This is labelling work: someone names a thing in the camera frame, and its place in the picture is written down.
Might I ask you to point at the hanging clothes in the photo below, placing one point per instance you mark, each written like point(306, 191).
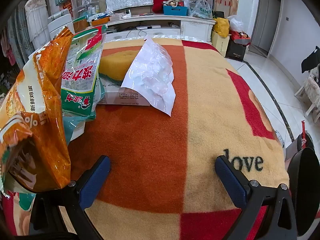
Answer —
point(25, 30)

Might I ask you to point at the clear plastic blister package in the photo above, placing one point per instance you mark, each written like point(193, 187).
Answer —
point(152, 75)

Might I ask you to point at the blue plastic basket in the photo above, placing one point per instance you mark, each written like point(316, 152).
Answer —
point(175, 10)

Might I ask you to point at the beige paper bag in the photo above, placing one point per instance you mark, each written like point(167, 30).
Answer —
point(220, 45)

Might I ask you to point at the green white snack bag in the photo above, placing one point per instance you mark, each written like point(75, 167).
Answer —
point(82, 62)

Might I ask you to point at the orange snack bag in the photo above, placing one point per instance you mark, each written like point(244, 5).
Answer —
point(47, 80)

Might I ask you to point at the black jacket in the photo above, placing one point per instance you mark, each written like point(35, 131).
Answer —
point(310, 60)

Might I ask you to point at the white router box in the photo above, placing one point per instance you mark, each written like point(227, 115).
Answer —
point(147, 26)

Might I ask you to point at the white green printed plastic bag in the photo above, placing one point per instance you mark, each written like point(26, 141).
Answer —
point(202, 8)

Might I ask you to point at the orange red patterned blanket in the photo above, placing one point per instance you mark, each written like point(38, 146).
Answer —
point(150, 142)

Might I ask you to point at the red gift bag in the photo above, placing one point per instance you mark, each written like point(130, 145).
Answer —
point(240, 36)

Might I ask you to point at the white door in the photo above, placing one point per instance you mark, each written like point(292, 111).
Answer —
point(268, 22)

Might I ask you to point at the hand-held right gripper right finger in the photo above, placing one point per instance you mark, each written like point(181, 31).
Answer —
point(232, 182)

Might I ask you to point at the orange tray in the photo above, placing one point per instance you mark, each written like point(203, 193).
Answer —
point(100, 21)

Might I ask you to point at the yellow bag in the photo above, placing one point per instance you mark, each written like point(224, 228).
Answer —
point(221, 27)

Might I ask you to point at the black shopping bag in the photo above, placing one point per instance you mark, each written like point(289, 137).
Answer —
point(233, 51)

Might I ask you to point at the white appliance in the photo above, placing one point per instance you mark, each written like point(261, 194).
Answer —
point(58, 22)

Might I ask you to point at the red stick wrapper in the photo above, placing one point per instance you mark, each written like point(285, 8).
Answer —
point(303, 137)

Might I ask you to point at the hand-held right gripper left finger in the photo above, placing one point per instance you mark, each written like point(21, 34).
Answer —
point(95, 180)

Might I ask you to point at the small dark waste bin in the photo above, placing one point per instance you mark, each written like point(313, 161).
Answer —
point(310, 141)

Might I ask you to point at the clear white plastic bag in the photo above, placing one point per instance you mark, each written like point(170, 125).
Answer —
point(236, 22)

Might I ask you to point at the white medicine box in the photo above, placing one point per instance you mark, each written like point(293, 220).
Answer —
point(120, 96)

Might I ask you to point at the white tv cabinet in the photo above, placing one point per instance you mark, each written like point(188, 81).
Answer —
point(195, 27)

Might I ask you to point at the white chair with lace cover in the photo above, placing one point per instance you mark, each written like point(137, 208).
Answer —
point(310, 87)

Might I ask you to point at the yellow sponge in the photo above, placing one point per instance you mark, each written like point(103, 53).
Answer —
point(115, 66)

